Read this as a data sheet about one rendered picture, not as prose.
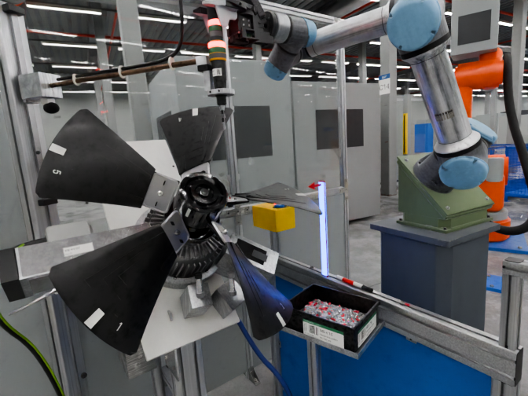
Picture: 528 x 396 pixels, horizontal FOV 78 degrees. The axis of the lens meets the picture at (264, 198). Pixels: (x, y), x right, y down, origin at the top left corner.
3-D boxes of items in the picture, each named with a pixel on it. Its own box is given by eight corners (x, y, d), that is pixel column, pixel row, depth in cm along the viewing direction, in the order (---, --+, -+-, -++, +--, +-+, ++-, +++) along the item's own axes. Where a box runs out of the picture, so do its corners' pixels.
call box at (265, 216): (253, 229, 139) (251, 204, 138) (272, 224, 145) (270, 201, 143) (276, 236, 127) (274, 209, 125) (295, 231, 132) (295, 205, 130)
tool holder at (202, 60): (195, 96, 82) (191, 54, 80) (208, 99, 89) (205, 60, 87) (227, 92, 79) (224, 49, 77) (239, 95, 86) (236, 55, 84)
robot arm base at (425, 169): (434, 161, 123) (452, 141, 116) (460, 192, 115) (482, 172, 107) (405, 162, 117) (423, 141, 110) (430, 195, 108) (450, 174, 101)
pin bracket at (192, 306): (179, 297, 90) (187, 285, 83) (199, 293, 92) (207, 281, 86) (184, 319, 87) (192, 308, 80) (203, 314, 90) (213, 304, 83)
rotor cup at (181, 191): (152, 210, 84) (160, 179, 74) (196, 188, 93) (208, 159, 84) (186, 253, 81) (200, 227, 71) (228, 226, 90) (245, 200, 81)
